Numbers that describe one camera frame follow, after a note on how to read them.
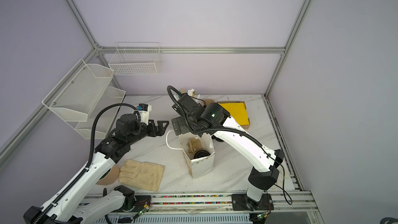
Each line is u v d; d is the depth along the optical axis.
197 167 0.70
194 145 0.90
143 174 0.82
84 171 0.44
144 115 0.65
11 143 0.51
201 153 0.76
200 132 0.40
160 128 0.65
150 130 0.64
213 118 0.41
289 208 0.74
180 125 0.56
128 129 0.54
